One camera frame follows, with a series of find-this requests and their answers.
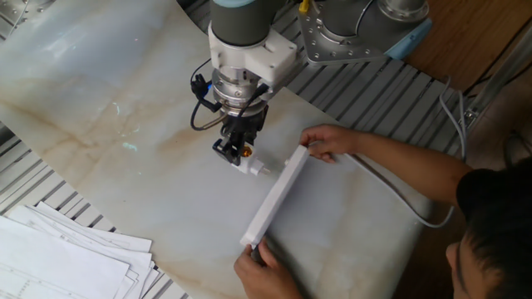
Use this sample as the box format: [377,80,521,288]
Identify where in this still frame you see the black and blue cable bundle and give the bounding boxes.
[190,57,271,132]

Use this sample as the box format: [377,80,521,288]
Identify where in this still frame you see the person's black shirt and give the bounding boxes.
[456,157,532,221]

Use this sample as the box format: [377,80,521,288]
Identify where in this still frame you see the white power strip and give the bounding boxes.
[239,144,311,249]

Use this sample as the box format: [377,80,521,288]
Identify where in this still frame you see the silver perforated metal plate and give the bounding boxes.
[0,0,55,42]

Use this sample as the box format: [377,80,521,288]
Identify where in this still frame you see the stack of printed papers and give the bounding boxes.
[0,200,161,299]

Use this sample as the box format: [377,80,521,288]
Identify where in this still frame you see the person's head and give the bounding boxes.
[445,207,532,299]

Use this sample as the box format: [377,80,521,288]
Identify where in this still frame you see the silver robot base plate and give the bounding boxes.
[297,0,390,66]

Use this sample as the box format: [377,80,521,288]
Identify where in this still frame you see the person's right hand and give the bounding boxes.
[298,124,362,164]

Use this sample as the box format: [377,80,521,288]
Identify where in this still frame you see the white plug-in bulb holder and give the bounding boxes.
[232,145,271,178]

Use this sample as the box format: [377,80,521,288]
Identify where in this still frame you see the grey power strip cable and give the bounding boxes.
[342,76,469,230]

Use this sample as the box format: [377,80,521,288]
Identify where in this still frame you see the person's right forearm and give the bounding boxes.
[352,130,473,204]

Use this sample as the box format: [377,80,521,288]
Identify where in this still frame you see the long aluminium frame post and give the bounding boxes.
[463,24,532,130]

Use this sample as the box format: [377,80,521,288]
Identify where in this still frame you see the glossy marble-pattern mat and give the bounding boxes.
[0,0,436,299]

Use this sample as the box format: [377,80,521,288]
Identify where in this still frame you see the person's left hand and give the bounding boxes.
[232,239,305,299]

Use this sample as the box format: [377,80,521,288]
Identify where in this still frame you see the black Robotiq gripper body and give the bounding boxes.
[221,105,270,145]

